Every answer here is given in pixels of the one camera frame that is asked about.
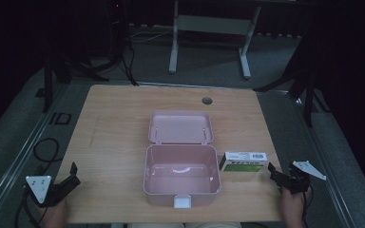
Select person's left hand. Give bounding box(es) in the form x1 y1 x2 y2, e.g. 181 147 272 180
37 198 69 228

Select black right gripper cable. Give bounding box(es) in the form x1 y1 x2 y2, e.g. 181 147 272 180
301 188 316 224

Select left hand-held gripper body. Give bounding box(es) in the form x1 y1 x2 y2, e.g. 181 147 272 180
25 175 71 209

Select black cable on floor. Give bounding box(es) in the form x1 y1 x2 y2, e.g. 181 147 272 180
32 137 65 166

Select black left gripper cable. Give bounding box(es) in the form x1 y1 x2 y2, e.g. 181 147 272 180
13 184 47 228

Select black metal stand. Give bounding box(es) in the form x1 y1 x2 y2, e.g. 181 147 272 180
252 28 332 128
41 47 112 114

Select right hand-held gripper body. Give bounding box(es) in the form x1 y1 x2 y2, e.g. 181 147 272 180
281 160 328 196

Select person's right hand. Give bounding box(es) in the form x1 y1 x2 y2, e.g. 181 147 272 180
280 185 314 228

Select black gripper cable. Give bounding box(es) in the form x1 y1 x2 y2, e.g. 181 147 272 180
301 188 316 224
13 184 47 228

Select white metal desk frame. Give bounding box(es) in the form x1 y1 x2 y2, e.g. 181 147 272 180
167 0 262 80

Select black hanging cables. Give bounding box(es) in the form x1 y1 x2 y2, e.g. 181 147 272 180
106 0 140 87

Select pink plastic box with lid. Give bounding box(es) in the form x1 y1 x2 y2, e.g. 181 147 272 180
143 109 222 210

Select white cable on floor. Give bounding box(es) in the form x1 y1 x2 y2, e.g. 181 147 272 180
128 28 174 45

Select white and green carton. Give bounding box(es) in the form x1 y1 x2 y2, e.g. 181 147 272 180
219 150 269 174

